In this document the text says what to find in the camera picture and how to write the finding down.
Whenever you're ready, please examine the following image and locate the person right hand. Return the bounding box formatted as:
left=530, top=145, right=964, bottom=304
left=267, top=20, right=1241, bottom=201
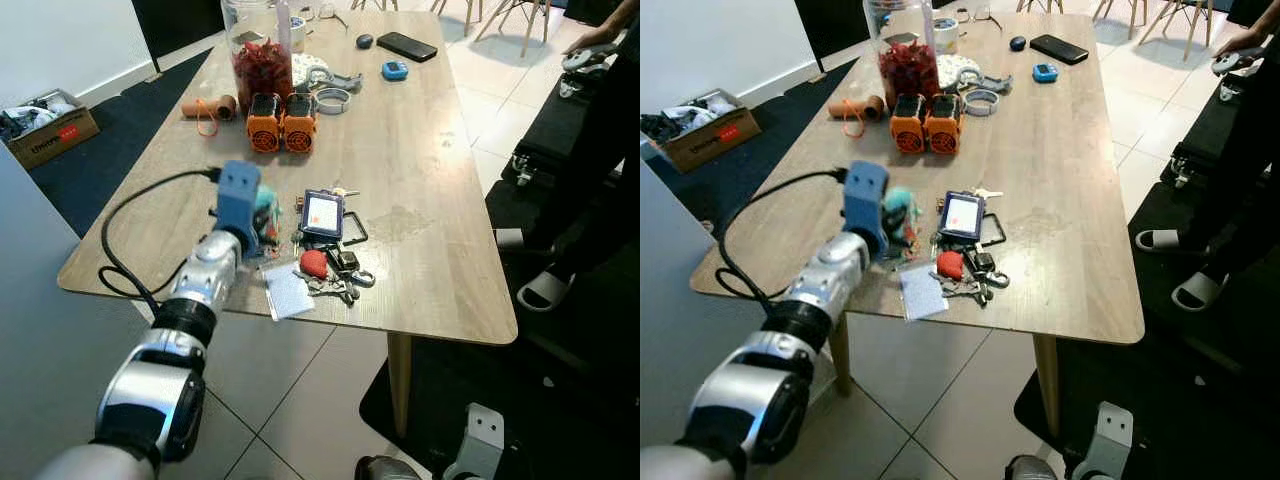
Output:
left=565, top=25, right=621, bottom=53
left=1213, top=28, right=1271, bottom=57

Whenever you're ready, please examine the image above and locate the clear jar with red lid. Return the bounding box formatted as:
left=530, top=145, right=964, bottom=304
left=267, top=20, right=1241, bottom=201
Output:
left=865, top=0, right=939, bottom=114
left=222, top=0, right=294, bottom=114

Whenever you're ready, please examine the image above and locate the black hard case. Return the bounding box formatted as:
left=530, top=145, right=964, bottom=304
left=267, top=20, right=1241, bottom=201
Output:
left=510, top=75, right=601, bottom=192
left=1160, top=80, right=1247, bottom=192

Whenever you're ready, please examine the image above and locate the grey plastic clamp tool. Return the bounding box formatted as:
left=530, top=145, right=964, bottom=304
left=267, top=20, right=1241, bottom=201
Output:
left=310, top=68, right=364, bottom=94
left=960, top=70, right=1014, bottom=96

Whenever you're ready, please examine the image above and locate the wooden table leg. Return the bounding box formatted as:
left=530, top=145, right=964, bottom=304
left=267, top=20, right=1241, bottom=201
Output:
left=388, top=333, right=413, bottom=437
left=1033, top=335, right=1061, bottom=440
left=828, top=312, right=852, bottom=397

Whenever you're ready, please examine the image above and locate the black smartphone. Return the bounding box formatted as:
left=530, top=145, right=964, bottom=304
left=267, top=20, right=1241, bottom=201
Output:
left=1029, top=34, right=1090, bottom=66
left=376, top=32, right=439, bottom=63

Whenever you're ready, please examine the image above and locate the grey handheld controller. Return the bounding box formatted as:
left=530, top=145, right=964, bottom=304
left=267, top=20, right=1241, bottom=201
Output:
left=560, top=45, right=614, bottom=77
left=1211, top=50, right=1267, bottom=80

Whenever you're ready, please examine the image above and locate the white patterned plate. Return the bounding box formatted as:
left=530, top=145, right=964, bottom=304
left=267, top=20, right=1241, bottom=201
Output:
left=293, top=52, right=331, bottom=87
left=938, top=54, right=981, bottom=90

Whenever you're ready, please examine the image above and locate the white partition board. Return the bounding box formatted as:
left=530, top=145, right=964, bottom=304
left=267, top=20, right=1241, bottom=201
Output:
left=640, top=165, right=791, bottom=480
left=0, top=140, right=166, bottom=480

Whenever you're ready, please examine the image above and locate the silver key bunch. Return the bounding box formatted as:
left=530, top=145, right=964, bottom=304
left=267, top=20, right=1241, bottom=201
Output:
left=935, top=270, right=1012, bottom=307
left=295, top=270, right=377, bottom=307

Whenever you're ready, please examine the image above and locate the dark blue carpet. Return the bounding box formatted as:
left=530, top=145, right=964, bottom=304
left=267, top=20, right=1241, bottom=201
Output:
left=25, top=48, right=217, bottom=239
left=690, top=60, right=853, bottom=241

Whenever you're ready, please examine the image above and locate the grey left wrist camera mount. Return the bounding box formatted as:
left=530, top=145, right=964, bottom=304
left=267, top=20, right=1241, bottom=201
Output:
left=214, top=160, right=264, bottom=253
left=842, top=160, right=892, bottom=259

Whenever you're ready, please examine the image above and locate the white card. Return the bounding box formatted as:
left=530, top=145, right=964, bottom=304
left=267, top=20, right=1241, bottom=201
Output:
left=260, top=262, right=316, bottom=322
left=898, top=262, right=951, bottom=323

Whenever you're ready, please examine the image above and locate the grey robot right leg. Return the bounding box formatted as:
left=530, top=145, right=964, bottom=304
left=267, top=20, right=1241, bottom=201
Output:
left=1005, top=455, right=1062, bottom=480
left=355, top=455, right=412, bottom=480

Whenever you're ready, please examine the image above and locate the person in black clothes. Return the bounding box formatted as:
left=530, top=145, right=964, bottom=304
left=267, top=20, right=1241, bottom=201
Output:
left=555, top=18, right=641, bottom=271
left=1190, top=20, right=1280, bottom=283

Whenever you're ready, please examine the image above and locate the brown cardboard box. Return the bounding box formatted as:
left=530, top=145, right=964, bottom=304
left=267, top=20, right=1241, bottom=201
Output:
left=0, top=90, right=101, bottom=170
left=640, top=90, right=743, bottom=173

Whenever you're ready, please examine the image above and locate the teal plush keychain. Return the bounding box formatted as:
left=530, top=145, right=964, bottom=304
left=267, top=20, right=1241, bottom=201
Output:
left=880, top=187, right=922, bottom=249
left=250, top=185, right=284, bottom=253

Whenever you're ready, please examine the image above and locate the brown cardboard tube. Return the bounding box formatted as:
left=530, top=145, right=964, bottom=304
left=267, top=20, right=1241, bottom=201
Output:
left=828, top=95, right=886, bottom=124
left=181, top=95, right=238, bottom=123

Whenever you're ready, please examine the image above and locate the dark blue badge holder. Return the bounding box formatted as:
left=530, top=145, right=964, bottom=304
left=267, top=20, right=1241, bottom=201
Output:
left=300, top=188, right=346, bottom=245
left=940, top=190, right=986, bottom=245

